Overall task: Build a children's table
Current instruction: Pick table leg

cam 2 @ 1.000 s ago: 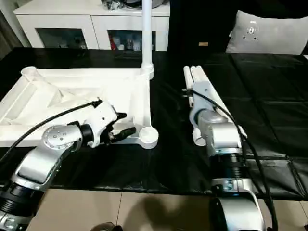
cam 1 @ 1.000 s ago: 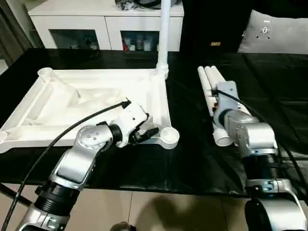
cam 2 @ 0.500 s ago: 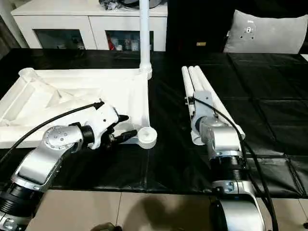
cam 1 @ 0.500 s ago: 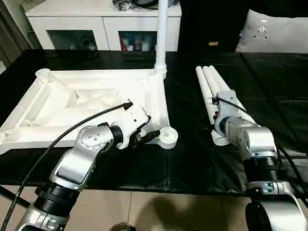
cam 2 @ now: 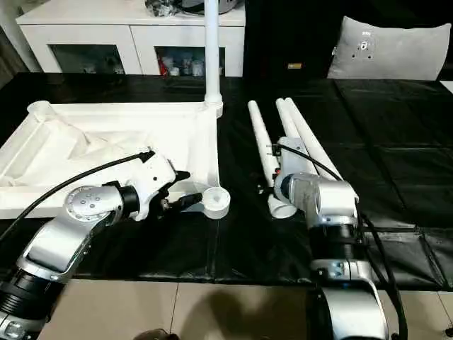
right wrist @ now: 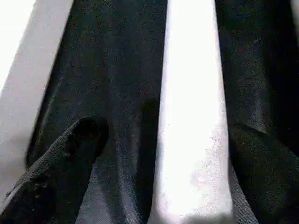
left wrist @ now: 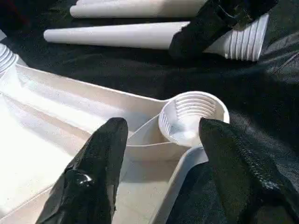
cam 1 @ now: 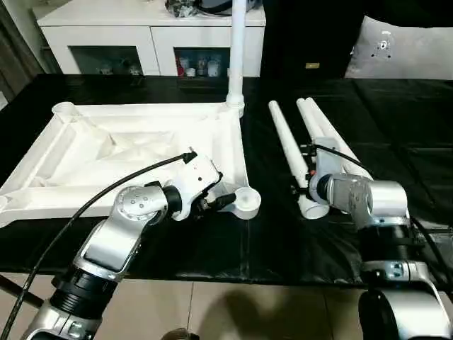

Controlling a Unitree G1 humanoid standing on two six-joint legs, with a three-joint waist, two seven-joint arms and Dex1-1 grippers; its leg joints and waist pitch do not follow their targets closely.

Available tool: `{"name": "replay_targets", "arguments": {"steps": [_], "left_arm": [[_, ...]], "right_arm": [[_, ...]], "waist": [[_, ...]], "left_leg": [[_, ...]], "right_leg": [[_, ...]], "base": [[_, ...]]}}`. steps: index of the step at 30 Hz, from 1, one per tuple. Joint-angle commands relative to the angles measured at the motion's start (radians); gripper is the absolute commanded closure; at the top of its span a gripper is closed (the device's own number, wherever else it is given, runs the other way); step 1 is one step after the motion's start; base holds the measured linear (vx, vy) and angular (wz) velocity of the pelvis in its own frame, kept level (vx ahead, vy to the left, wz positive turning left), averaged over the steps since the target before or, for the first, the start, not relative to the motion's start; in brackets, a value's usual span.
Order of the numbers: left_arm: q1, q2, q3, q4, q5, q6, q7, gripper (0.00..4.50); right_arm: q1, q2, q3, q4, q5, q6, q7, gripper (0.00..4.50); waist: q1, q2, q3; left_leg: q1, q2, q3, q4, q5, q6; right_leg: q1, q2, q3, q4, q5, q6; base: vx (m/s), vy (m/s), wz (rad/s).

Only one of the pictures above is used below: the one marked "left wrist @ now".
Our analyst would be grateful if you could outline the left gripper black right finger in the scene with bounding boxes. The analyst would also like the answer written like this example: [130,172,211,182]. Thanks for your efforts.
[199,118,299,224]

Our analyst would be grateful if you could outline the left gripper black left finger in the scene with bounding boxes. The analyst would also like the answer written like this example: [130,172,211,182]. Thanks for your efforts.
[35,117,129,224]

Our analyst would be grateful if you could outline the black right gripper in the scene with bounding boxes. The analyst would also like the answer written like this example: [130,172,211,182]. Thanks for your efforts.
[169,0,278,62]

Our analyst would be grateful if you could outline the white plastic table top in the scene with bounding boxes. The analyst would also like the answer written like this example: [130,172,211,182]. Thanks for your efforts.
[0,64,231,224]

